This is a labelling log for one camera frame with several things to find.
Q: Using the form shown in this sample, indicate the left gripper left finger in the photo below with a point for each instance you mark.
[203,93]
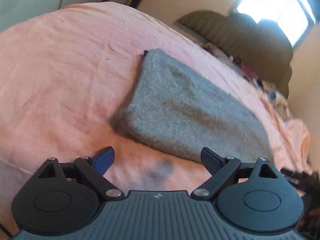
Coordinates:
[91,171]

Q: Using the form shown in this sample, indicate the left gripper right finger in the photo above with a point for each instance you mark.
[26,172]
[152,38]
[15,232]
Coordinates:
[222,171]

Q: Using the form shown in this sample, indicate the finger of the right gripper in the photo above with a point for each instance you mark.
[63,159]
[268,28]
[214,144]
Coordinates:
[290,174]

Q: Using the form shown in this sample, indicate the grey navy knit sweater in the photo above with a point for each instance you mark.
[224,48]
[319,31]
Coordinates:
[175,110]

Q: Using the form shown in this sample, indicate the crumpled patterned clothes pile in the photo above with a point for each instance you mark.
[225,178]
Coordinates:
[279,102]

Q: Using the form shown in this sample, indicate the pink bed sheet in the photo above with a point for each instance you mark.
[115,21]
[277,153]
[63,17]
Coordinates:
[64,75]

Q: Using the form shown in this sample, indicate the magenta cloth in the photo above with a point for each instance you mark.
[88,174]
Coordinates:
[247,71]

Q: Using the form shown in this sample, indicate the olive upholstered headboard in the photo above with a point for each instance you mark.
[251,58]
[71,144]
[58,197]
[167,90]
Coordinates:
[262,46]

